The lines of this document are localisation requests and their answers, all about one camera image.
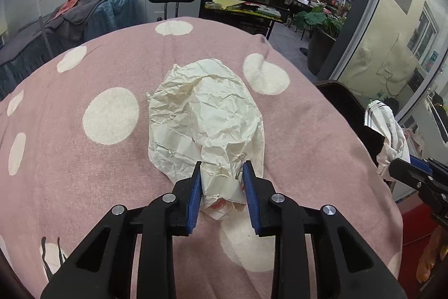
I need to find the white paper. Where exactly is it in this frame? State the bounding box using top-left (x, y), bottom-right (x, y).
top-left (147, 59), bottom-right (265, 220)

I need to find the green potted plant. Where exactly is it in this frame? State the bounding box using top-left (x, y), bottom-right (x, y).
top-left (293, 4), bottom-right (346, 76)

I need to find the white tissue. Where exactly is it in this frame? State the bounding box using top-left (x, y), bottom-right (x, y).
top-left (365, 100), bottom-right (410, 182)

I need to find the red round object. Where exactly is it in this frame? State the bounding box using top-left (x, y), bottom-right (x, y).
top-left (399, 203), bottom-right (447, 298)

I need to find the dark brown trash bin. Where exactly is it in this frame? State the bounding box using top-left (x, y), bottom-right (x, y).
top-left (314, 80), bottom-right (385, 166)

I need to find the massage bed with grey cover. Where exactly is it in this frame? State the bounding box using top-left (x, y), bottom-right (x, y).
top-left (1, 0), bottom-right (143, 99)

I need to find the pink polka dot blanket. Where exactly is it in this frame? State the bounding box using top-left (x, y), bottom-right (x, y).
top-left (1, 17), bottom-right (402, 297)

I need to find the person's right hand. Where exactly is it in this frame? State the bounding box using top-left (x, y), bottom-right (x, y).
top-left (416, 226), bottom-right (447, 283)

